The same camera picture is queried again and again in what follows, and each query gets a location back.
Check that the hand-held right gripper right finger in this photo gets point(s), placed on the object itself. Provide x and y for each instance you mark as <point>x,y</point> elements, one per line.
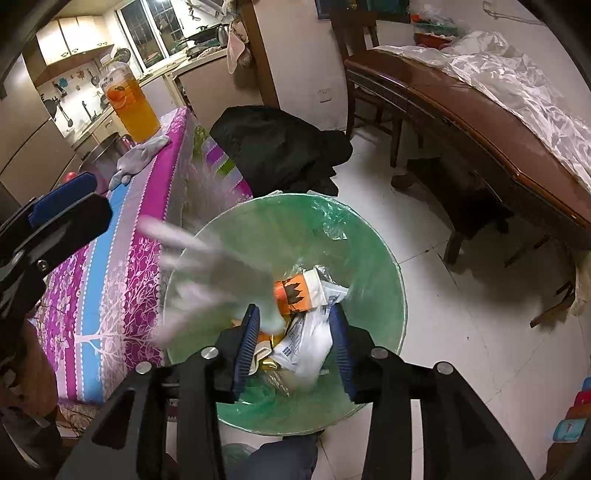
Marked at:
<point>344,350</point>

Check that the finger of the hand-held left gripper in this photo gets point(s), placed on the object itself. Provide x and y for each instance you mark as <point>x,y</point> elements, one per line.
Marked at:
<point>64,203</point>

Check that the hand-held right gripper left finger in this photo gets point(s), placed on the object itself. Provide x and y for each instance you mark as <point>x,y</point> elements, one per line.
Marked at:
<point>247,350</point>

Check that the white wet wipes pack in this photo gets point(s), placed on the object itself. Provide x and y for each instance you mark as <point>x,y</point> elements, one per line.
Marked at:
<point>307,337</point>

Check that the crushed orange paper cup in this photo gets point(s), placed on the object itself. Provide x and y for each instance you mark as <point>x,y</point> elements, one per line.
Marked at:
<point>295,293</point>

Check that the white wrapper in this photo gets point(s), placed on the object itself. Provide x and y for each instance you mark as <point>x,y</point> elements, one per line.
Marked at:
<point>207,272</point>

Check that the trash bin with green bag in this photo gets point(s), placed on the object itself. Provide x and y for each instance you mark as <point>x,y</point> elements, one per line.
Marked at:
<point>369,258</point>

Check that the red apple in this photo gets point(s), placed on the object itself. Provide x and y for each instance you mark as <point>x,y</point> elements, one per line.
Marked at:
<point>70,177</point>

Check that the stainless steel pot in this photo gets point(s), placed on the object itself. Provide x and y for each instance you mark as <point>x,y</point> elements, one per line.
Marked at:
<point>104,154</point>

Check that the grey work glove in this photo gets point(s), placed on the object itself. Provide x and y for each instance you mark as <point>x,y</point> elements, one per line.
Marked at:
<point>138,154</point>

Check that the person's leg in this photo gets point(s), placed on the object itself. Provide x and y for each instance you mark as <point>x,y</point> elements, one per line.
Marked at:
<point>281,457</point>

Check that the orange juice bottle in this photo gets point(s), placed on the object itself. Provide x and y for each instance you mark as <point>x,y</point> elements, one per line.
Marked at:
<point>131,106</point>

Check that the kitchen window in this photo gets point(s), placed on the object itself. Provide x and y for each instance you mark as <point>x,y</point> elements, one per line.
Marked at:
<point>147,32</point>

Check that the black jacket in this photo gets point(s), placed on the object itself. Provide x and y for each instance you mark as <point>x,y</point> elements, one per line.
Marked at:
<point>277,147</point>

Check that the hanging pink towel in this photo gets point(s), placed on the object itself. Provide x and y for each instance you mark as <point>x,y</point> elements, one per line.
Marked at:
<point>238,50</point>

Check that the brown wooden table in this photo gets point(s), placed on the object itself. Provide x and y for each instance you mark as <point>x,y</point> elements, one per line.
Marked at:
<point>485,147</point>

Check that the dark wooden chair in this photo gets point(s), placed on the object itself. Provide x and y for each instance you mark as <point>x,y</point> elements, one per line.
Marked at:
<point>364,60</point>

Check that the white plastic sheet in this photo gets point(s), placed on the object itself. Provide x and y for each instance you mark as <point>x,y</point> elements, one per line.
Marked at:
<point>521,78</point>

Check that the wall-mounted kitchen cupboards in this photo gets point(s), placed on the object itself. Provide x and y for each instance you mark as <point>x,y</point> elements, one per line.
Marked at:
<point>74,41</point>

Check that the white wall socket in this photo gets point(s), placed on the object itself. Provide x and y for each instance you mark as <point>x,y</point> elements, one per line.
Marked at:
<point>325,94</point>

